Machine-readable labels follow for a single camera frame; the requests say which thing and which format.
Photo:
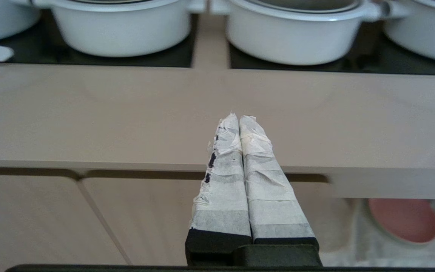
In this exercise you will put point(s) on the black induction cooktop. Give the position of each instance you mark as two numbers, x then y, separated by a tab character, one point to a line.
353	62
89	53

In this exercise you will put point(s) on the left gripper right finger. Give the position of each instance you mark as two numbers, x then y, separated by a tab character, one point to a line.
274	204

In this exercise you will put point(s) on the beige cabinet door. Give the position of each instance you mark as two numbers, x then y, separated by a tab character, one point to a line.
32	223
145	219

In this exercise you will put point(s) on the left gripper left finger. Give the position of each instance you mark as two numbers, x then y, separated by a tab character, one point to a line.
223	196

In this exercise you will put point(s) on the white cooking pot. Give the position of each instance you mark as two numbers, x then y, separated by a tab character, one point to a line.
2	19
121	26
423	28
300	32

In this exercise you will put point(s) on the pink plate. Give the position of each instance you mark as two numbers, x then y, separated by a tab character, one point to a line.
404	221

